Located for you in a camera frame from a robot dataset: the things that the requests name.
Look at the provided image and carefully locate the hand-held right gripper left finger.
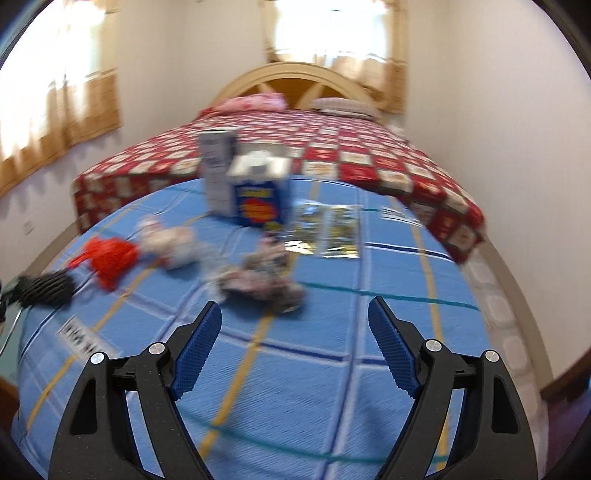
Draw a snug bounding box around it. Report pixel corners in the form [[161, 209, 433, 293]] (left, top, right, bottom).
[[48, 300, 223, 480]]

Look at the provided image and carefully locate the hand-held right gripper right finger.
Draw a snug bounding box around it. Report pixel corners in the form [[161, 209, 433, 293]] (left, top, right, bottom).
[[368, 296, 539, 480]]

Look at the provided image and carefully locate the pink grey wrapper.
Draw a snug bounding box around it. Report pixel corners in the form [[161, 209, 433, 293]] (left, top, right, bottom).
[[208, 235, 305, 315]]

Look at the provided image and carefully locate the blue striped blanket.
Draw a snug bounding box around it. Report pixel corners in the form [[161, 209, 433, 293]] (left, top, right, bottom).
[[9, 175, 490, 480]]

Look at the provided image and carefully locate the large crumpled white tissue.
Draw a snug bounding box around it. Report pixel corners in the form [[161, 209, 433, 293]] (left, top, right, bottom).
[[139, 217, 195, 271]]

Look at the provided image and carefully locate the white blanket label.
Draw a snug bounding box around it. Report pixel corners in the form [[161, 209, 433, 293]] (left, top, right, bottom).
[[58, 316, 109, 358]]

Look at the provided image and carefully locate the silver foil wrapper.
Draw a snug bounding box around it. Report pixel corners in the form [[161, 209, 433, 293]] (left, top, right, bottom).
[[284, 200, 326, 254], [318, 203, 363, 261]]

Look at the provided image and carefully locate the blue white carton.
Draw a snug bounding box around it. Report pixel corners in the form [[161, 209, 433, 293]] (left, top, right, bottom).
[[226, 150, 294, 229]]

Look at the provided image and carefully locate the black knitted item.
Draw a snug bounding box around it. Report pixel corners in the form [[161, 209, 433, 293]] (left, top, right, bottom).
[[16, 272, 77, 308]]

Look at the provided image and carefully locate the tall grey carton box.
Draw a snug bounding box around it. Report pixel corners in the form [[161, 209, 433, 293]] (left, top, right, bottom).
[[198, 129, 238, 217]]

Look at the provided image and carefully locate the bed with red checked cover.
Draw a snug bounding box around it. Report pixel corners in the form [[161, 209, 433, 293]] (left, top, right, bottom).
[[74, 108, 485, 264]]

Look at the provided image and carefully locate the grey pillow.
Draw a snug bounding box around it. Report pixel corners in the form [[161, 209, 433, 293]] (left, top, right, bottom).
[[310, 97, 384, 120]]

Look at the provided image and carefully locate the pink pillow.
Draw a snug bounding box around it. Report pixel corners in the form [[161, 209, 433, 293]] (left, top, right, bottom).
[[212, 92, 287, 114]]

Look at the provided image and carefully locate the beige side window curtain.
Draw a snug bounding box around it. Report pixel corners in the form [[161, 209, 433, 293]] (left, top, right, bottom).
[[0, 0, 123, 195]]

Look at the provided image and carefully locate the beige curtain behind headboard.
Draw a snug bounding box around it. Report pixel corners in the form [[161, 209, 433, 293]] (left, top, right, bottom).
[[263, 0, 409, 114]]

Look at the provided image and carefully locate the cream wooden headboard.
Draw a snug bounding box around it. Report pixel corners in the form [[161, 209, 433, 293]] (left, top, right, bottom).
[[210, 62, 393, 116]]

